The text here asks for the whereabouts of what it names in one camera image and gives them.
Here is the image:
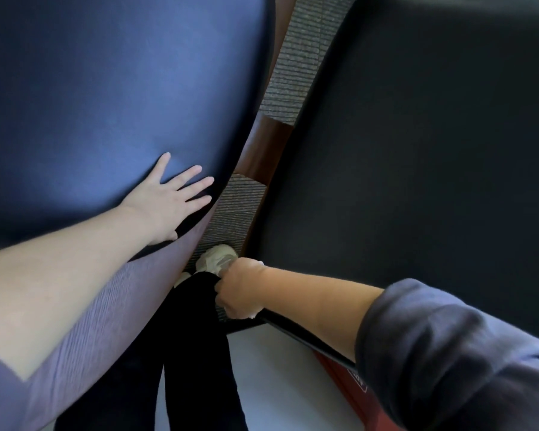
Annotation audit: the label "red fire extinguisher box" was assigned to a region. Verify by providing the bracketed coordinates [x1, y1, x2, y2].
[314, 352, 401, 431]

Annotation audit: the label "white right sneaker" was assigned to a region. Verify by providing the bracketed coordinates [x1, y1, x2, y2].
[195, 244, 240, 275]

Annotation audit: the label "person's left hand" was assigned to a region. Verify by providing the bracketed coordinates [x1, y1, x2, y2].
[119, 152, 215, 247]

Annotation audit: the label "person's right hand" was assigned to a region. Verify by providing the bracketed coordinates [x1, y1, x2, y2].
[214, 257, 270, 320]

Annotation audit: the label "person's right forearm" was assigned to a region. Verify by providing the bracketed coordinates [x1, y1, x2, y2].
[260, 266, 385, 362]

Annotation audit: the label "wooden chair with black cushion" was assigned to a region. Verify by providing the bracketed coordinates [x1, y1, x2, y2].
[0, 0, 539, 431]

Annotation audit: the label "black trousers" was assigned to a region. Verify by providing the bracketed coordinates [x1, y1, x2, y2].
[53, 271, 248, 431]

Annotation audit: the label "person's left forearm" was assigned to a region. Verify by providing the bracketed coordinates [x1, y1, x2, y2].
[0, 206, 153, 382]

